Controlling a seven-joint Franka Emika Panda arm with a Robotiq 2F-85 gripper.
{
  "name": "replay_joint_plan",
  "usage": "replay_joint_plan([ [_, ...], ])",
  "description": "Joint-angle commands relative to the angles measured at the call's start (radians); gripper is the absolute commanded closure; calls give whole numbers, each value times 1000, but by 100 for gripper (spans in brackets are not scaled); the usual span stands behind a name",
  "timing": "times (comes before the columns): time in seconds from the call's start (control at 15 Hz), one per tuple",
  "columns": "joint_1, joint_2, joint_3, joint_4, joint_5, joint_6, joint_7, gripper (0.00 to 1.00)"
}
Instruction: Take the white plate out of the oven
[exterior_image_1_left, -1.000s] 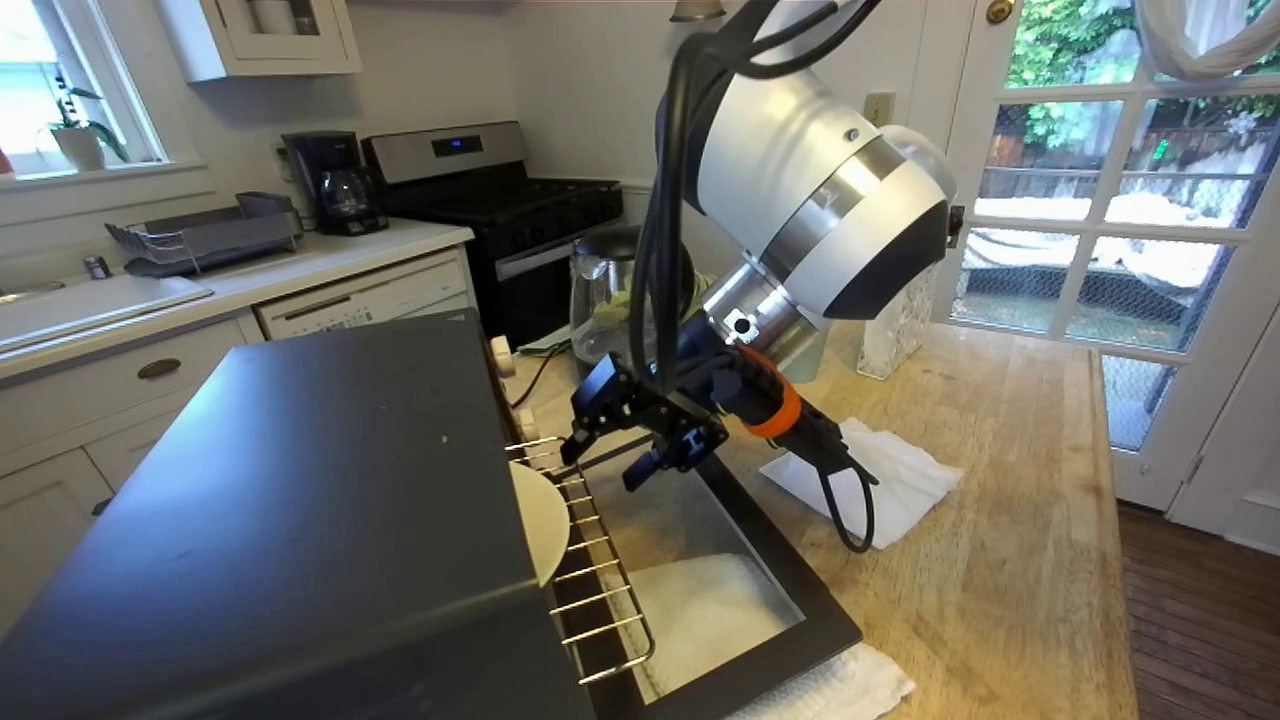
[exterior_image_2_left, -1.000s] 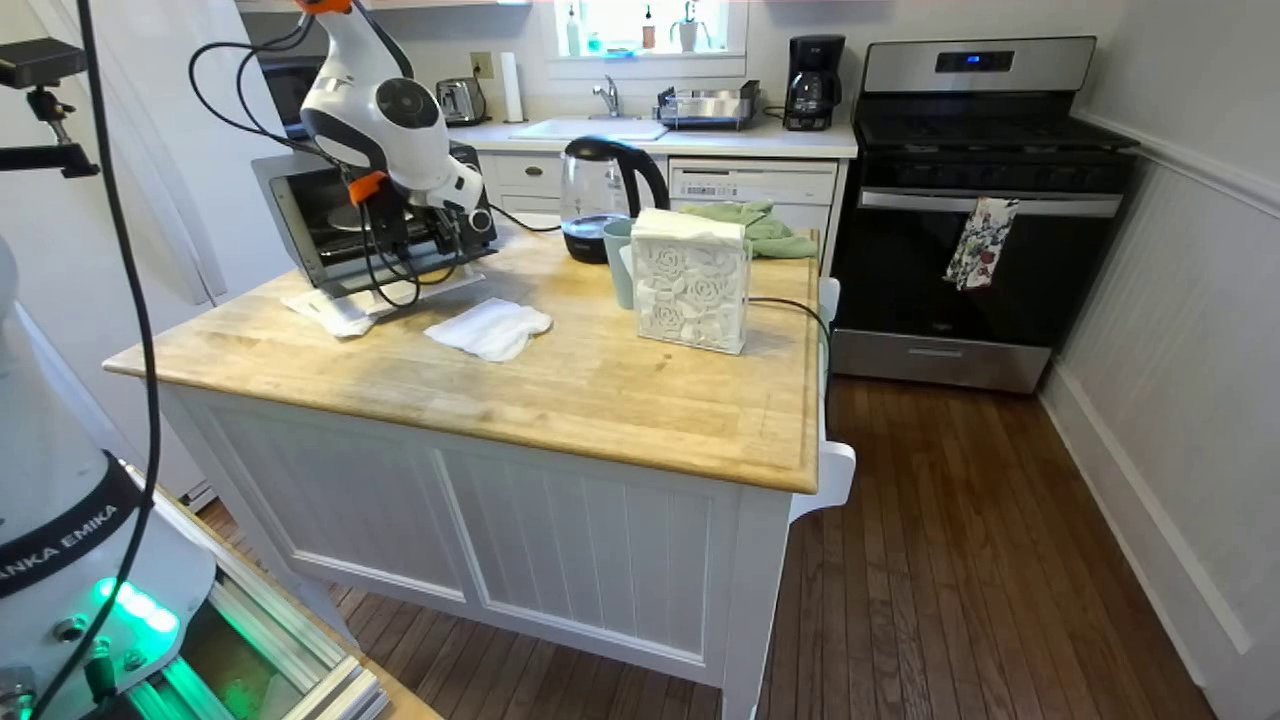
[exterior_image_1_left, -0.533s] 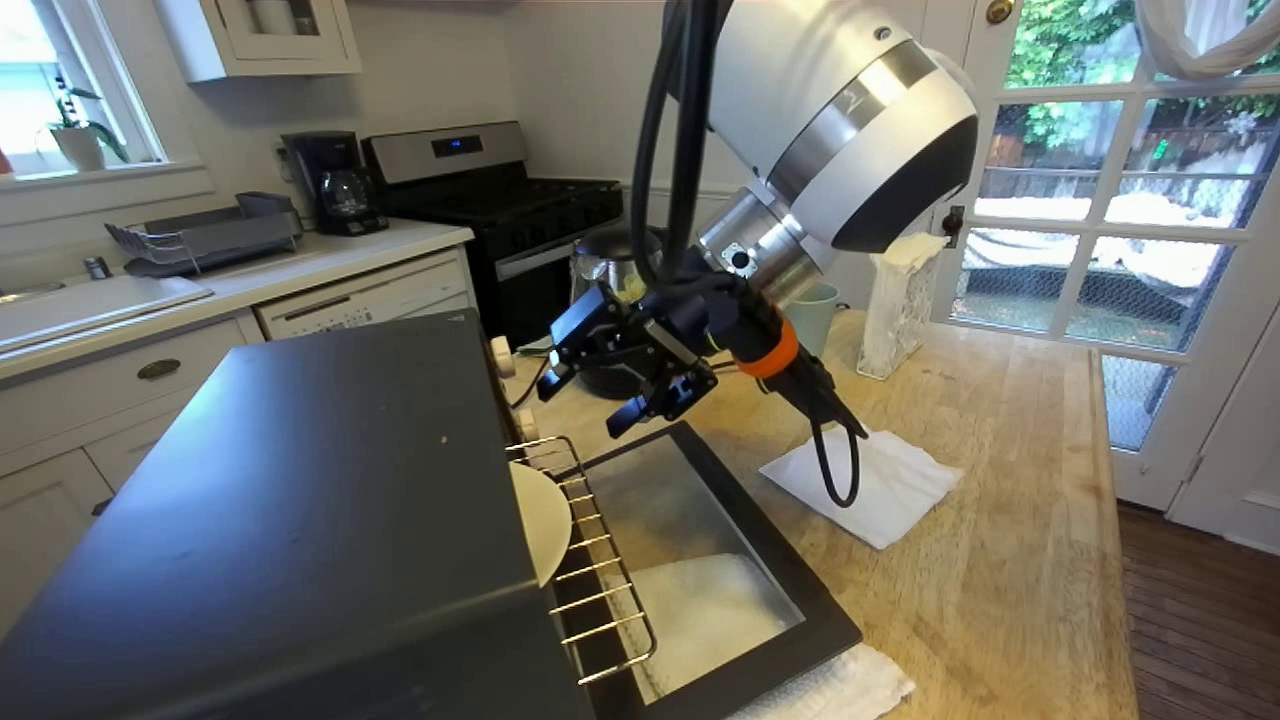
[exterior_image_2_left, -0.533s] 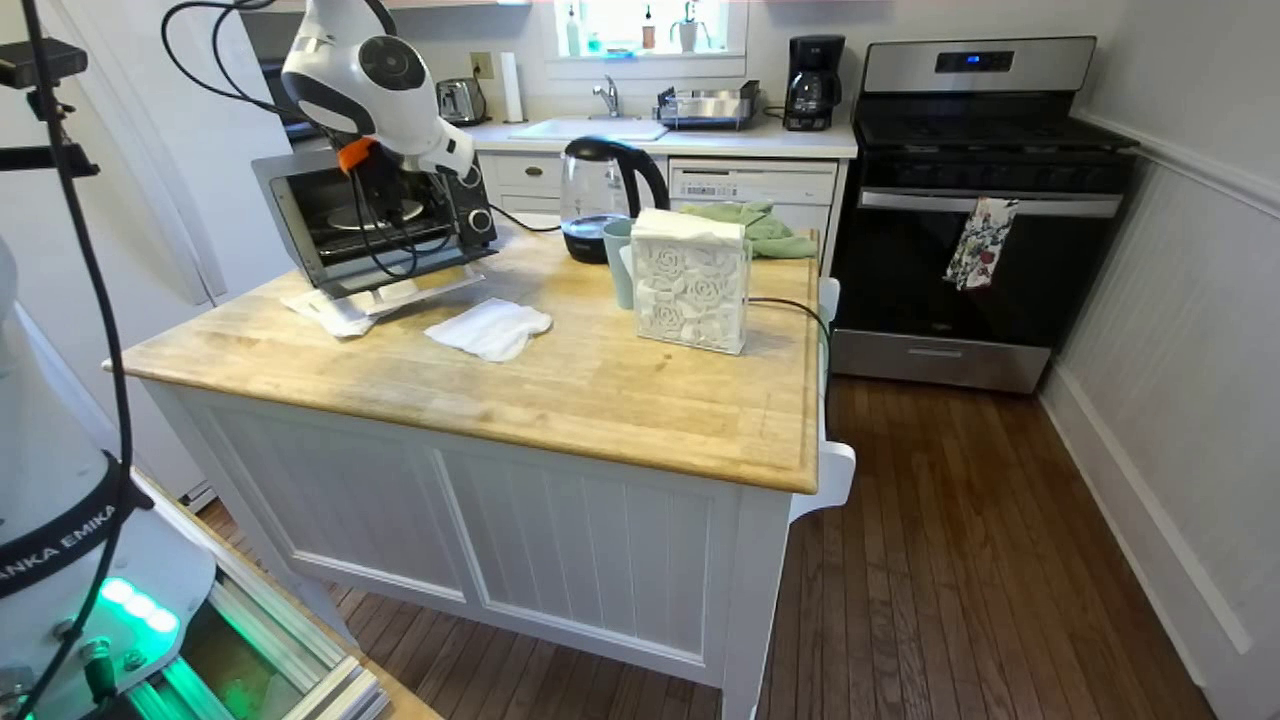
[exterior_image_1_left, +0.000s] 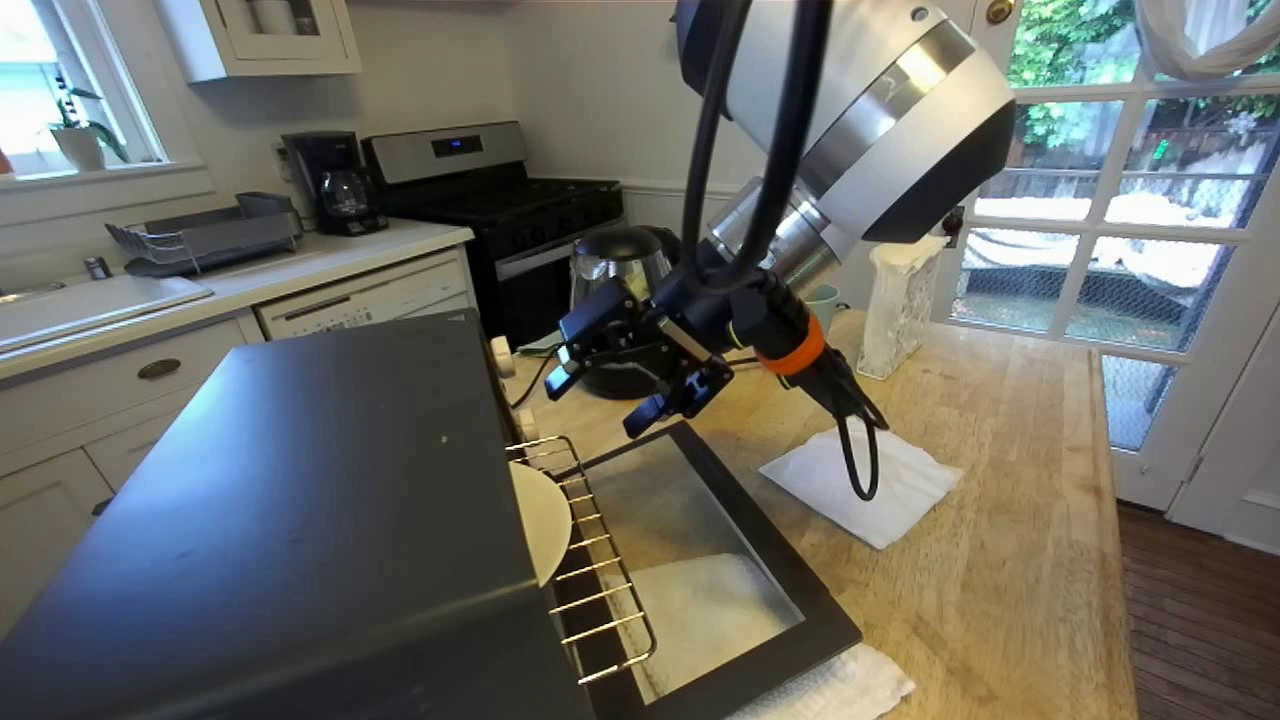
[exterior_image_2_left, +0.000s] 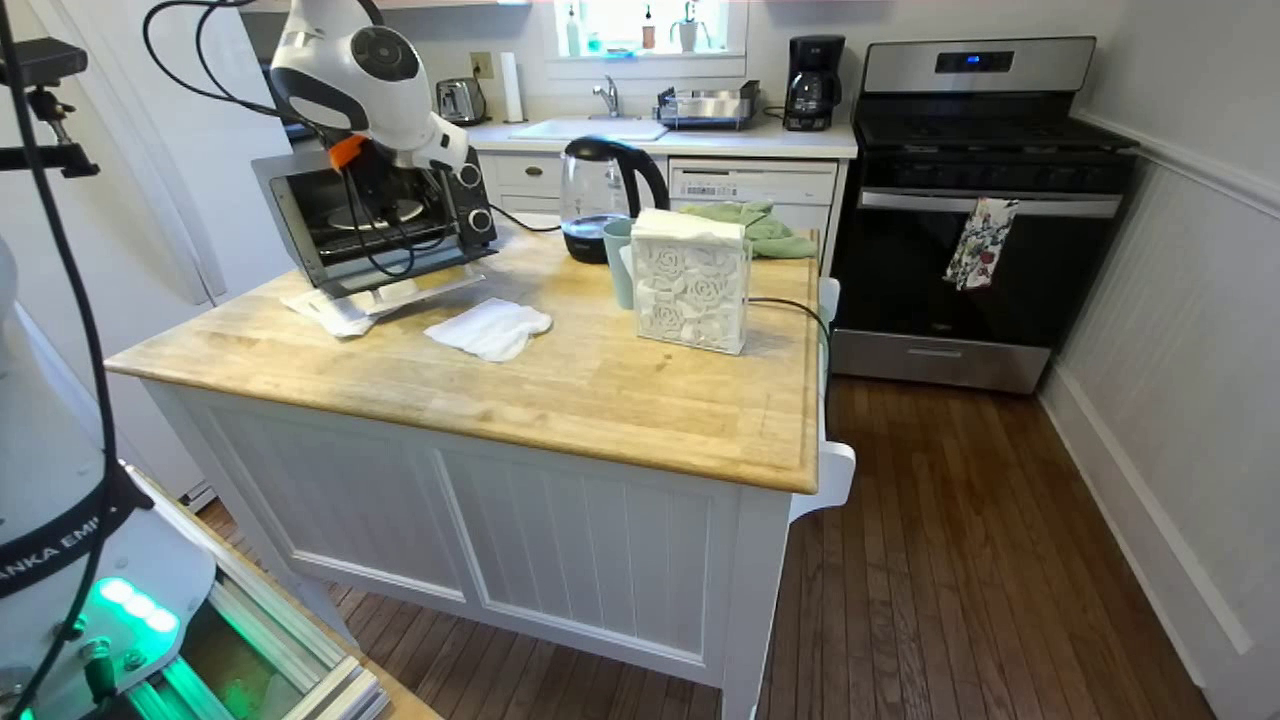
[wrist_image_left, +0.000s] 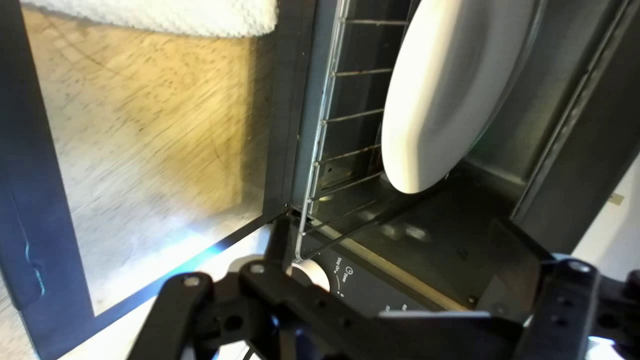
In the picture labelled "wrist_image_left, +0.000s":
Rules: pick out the white plate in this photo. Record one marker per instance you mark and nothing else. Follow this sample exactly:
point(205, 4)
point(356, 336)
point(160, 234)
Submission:
point(447, 100)

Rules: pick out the silver oven knob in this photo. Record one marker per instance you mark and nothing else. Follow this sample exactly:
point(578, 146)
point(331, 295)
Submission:
point(312, 272)

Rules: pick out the white folded towel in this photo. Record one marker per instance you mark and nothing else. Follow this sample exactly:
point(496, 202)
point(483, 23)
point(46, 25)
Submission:
point(166, 16)

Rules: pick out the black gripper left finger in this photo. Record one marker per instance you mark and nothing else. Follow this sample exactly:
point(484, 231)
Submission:
point(187, 312)

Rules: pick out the black silver toaster oven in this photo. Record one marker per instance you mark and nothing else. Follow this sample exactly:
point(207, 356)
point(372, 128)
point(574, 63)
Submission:
point(566, 132)

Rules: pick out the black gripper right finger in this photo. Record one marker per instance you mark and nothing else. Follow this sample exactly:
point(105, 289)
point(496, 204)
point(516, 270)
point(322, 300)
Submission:
point(566, 312)

